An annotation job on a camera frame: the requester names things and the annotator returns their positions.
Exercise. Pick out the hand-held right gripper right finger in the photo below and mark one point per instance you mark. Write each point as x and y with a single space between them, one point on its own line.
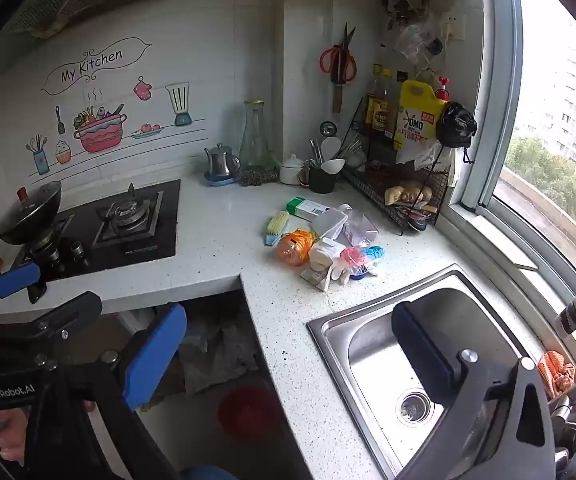
423 350

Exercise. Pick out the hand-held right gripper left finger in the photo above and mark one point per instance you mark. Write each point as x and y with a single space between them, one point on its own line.
155 355

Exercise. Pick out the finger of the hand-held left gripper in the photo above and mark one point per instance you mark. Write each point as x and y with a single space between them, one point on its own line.
67 310
15 280

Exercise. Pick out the red plastic bucket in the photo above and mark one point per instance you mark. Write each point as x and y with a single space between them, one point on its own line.
250 412

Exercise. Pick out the white rubber glove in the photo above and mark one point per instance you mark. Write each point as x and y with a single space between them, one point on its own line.
323 260

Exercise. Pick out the clear pink plastic bag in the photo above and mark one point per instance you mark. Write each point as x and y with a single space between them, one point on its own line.
360 230

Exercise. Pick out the orange net bag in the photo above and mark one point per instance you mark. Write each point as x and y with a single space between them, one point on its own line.
295 249

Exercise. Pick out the yellow bristle blue brush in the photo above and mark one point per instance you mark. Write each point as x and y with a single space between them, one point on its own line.
278 224

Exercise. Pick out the person's left hand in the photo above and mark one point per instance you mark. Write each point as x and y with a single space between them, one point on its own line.
10 430

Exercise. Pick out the stainless steel sink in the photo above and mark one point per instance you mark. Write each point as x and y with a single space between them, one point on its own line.
383 355

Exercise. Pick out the black wok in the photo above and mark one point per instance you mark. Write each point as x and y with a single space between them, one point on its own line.
27 215

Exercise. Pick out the black gas stove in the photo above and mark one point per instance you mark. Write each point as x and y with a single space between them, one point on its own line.
162 230

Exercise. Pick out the orange cloth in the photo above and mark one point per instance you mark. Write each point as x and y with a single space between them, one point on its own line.
553 370

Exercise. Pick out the ginger root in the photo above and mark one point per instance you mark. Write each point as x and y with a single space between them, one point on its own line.
408 192

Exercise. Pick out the green white box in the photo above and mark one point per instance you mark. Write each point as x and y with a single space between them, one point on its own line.
308 207

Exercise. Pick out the blue coaster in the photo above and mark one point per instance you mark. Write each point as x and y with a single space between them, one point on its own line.
220 181

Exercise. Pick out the white plastic bag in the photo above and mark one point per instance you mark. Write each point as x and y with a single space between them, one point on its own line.
425 155

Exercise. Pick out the black mug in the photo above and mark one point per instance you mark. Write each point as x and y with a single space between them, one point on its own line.
322 180

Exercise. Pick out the steel teapot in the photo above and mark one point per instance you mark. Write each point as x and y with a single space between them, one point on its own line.
217 162

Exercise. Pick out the white soup spoon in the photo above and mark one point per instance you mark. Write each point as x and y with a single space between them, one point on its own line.
333 165

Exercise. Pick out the bundle of chopsticks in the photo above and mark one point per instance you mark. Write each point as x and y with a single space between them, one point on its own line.
350 149

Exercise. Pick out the green trees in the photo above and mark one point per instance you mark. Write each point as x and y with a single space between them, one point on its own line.
548 175

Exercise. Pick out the white rice paddle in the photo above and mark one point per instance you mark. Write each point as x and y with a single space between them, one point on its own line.
329 151

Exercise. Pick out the white lidded jar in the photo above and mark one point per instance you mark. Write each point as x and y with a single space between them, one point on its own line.
292 170

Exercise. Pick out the steel utensils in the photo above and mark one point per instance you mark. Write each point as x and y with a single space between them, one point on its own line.
316 152

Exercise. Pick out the black plastic bag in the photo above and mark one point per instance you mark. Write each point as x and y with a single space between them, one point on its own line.
455 125

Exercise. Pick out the glass carafe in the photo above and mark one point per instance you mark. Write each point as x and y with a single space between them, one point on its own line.
255 150

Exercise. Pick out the yellow detergent bottle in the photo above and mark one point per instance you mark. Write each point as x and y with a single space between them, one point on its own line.
418 120

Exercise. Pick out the dark sauce bottle yellow label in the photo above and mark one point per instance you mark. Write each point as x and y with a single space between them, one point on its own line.
387 112
372 107

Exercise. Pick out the steel strainer ladle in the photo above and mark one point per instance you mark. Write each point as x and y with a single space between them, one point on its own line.
327 128

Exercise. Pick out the red spray bottle top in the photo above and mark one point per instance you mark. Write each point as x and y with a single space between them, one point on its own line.
443 91

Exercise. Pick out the grey range hood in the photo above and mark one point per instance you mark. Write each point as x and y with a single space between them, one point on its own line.
52 10

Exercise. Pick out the clear hanging plastic bag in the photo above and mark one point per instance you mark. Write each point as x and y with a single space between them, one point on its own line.
415 35

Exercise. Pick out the heater pipe valves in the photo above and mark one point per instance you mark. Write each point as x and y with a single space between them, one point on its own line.
405 0

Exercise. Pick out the kitchen wall decal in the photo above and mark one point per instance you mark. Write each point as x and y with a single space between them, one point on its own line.
100 132

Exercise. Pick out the grey window frame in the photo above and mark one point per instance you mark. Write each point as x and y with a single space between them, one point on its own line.
498 110

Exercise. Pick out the white wall socket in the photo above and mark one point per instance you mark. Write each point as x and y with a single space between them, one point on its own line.
455 27

